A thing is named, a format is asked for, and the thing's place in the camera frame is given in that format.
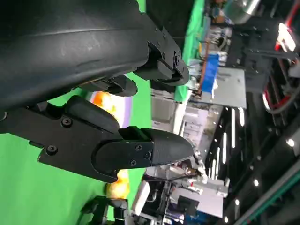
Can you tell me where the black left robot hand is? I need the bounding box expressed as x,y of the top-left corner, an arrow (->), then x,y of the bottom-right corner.
0,0 -> 195,184

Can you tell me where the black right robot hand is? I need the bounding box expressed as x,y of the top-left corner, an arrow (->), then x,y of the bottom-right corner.
81,195 -> 129,225

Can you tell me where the orange white toy bread roll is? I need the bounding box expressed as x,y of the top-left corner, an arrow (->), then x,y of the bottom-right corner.
93,91 -> 119,120
106,169 -> 130,200

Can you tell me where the white plastic box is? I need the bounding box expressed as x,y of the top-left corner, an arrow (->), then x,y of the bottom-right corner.
131,180 -> 151,215

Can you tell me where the green table cloth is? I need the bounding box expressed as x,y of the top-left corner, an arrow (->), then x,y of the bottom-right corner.
0,0 -> 207,225

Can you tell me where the lilac round plate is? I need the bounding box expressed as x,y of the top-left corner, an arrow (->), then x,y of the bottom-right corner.
90,91 -> 134,128

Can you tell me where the blue box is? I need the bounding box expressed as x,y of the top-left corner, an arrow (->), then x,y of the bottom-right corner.
201,53 -> 221,93

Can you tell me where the grey metal panel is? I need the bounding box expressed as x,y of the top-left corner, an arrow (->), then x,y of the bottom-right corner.
206,67 -> 247,109

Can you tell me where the silver metal cylinder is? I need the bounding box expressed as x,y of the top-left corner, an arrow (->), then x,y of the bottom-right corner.
223,0 -> 261,24

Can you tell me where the red cable bundle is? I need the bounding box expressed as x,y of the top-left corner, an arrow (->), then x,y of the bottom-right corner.
262,42 -> 297,115

